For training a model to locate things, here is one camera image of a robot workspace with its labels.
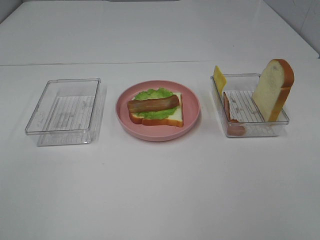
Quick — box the brown bacon strip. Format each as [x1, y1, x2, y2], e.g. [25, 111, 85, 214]
[127, 94, 180, 113]

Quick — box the yellow cheese slice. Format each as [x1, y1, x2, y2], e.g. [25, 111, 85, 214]
[213, 65, 227, 97]

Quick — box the left clear plastic tray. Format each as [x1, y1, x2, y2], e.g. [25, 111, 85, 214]
[24, 78, 103, 147]

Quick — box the right clear plastic tray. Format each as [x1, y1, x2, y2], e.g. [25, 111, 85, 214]
[210, 73, 290, 138]

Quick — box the bread slice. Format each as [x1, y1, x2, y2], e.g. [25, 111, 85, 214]
[128, 92, 184, 128]
[252, 59, 295, 122]

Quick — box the clear plastic tray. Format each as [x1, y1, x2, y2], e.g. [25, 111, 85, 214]
[24, 78, 103, 147]
[210, 73, 290, 138]

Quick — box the pink round plate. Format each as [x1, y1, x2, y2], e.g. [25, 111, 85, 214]
[115, 80, 201, 142]

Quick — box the green lettuce leaf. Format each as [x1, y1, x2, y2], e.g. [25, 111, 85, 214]
[130, 87, 182, 121]

